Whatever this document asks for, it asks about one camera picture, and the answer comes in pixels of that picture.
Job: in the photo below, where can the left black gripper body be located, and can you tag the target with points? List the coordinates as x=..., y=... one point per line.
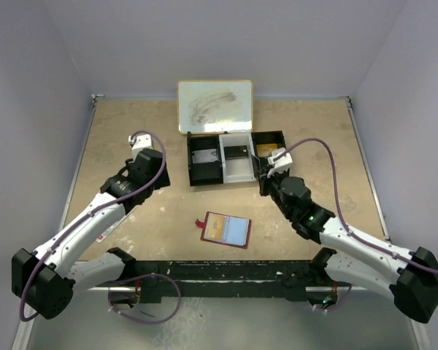
x=161, y=182

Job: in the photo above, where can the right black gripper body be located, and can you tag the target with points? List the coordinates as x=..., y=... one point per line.
x=271, y=186

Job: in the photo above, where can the black white three-bin organizer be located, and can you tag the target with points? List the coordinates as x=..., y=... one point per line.
x=228, y=171

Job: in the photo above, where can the red card holder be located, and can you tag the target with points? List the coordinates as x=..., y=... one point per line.
x=236, y=233

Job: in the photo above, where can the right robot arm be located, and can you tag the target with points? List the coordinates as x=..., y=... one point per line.
x=407, y=278

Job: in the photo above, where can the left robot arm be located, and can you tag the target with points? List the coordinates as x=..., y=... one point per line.
x=46, y=278

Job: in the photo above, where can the silver credit card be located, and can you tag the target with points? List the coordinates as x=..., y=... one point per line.
x=204, y=156

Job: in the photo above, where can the silver foil packet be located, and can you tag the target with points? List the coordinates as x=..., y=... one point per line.
x=104, y=235

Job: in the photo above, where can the small whiteboard with stand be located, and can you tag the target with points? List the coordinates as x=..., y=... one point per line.
x=208, y=106

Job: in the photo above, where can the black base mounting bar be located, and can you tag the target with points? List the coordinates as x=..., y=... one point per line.
x=292, y=280

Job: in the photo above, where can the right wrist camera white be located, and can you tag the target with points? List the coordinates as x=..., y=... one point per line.
x=279, y=162

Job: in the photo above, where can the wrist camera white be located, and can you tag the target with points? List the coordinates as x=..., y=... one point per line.
x=279, y=162
x=139, y=142

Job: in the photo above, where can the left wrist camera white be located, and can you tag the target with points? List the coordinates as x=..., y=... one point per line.
x=139, y=142

